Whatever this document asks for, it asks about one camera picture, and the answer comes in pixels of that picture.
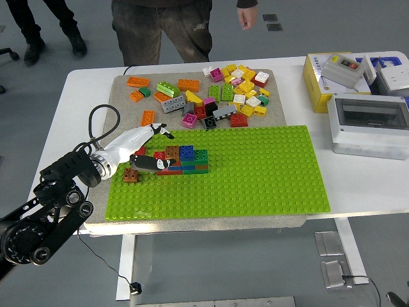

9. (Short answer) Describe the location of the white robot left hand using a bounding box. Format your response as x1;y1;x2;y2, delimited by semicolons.
101;123;178;176

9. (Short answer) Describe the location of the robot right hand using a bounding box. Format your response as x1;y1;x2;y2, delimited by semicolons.
385;290;408;307

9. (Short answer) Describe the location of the person's left hand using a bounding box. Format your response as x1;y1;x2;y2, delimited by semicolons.
238;4;259;31

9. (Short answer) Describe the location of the brown square toy brick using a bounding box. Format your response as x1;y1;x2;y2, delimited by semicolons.
123;168;141;184
165;145;181;162

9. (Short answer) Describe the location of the orange long toy brick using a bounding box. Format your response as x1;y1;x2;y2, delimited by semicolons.
177;79;201;93
126;76;150;89
140;110;157;127
153;91;173;104

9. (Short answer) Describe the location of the blue square toy brick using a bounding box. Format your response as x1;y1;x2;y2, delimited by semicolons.
179;145;195;162

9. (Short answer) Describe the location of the grey long toy brick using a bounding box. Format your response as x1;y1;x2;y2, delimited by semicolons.
161;95;187;114

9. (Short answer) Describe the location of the lime green long toy brick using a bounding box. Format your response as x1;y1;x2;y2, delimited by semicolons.
156;81;181;98

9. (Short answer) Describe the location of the yellow curved toy brick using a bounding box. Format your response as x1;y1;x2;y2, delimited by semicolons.
185;90;205;107

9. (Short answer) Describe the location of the grey narrow toy brick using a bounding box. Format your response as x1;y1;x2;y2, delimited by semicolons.
213;104;238;122

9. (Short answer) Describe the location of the red sloped toy brick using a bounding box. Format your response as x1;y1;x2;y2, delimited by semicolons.
229;113;249;129

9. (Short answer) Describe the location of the metal floor block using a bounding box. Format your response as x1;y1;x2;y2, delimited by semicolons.
320;259;355;290

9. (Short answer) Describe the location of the white table leg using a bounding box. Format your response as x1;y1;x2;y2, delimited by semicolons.
115;234;157;301
334;217;370;285

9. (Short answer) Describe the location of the grey-brown mat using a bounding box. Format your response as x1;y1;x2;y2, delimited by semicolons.
83;68;309;237

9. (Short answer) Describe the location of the yellow cardboard box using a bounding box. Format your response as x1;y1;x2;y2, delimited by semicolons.
302;52;373;114

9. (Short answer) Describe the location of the lime green studded baseplate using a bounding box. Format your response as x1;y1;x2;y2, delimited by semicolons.
104;125;332;222

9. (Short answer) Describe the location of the white plastic cover plate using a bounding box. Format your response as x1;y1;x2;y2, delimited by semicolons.
362;54;379;86

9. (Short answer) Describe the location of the black office chair base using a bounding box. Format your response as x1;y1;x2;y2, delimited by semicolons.
0;47;20;95

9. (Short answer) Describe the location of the blue plastic bin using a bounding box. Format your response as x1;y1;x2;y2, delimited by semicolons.
354;56;403;70

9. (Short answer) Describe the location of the white distribution box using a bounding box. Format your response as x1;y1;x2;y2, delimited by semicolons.
326;92;409;161

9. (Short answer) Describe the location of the long metal floor plate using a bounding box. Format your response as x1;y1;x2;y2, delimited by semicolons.
135;296;297;307

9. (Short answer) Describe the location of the black floor cable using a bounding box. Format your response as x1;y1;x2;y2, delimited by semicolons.
341;274;384;307

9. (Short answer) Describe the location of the grey push-button switch box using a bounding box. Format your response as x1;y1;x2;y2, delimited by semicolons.
320;53;366;91

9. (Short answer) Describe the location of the thin black cord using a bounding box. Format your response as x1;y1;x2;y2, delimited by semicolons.
75;187;134;287

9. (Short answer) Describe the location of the white wall socket panel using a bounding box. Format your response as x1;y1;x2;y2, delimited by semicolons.
378;65;409;93

